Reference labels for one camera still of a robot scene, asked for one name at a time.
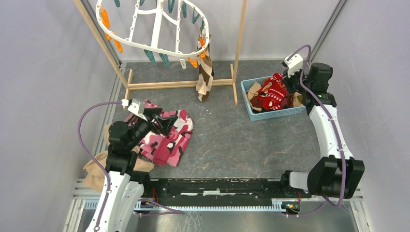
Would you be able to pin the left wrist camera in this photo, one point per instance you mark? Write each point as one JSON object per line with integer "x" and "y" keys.
{"x": 136, "y": 106}

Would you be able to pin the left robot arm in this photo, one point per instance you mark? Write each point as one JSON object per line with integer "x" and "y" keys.
{"x": 123, "y": 186}

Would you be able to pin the brown tan socks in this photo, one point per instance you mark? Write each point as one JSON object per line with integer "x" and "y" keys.
{"x": 256, "y": 105}

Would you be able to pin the beige cloth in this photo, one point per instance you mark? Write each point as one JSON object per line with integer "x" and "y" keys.
{"x": 95, "y": 176}

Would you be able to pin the white clip hanger frame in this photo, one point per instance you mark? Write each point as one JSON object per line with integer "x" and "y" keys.
{"x": 171, "y": 10}

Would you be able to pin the red white patterned sock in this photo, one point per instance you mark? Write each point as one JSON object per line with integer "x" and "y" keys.
{"x": 273, "y": 94}

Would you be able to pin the white clothespin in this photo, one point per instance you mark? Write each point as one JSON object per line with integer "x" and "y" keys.
{"x": 183, "y": 63}

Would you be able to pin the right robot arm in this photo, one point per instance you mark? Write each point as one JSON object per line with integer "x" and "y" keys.
{"x": 337, "y": 173}

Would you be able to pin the orange clothespin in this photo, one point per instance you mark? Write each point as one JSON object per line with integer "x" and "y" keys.
{"x": 193, "y": 61}
{"x": 104, "y": 17}
{"x": 201, "y": 44}

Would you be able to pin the wooden hanger stand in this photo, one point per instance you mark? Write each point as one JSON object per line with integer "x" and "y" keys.
{"x": 110, "y": 51}

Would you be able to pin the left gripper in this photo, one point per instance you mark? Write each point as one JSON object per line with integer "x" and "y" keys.
{"x": 166, "y": 124}

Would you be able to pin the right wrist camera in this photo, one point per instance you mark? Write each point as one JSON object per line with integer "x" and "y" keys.
{"x": 293, "y": 64}

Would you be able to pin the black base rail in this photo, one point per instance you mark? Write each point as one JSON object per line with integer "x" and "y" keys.
{"x": 228, "y": 192}

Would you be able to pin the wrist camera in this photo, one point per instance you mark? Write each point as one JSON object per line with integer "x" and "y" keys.
{"x": 293, "y": 64}
{"x": 136, "y": 106}

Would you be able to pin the teal clothespin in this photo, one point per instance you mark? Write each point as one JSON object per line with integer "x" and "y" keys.
{"x": 165, "y": 59}
{"x": 150, "y": 55}

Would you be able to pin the light blue plastic basket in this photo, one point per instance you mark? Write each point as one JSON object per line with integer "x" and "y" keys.
{"x": 246, "y": 85}

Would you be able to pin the pink camouflage cloth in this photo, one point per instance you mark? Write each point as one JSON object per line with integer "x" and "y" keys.
{"x": 167, "y": 149}

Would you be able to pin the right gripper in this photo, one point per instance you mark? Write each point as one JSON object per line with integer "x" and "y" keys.
{"x": 287, "y": 80}

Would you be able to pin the tan brown striped sock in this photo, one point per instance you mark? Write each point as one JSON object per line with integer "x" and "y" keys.
{"x": 206, "y": 76}

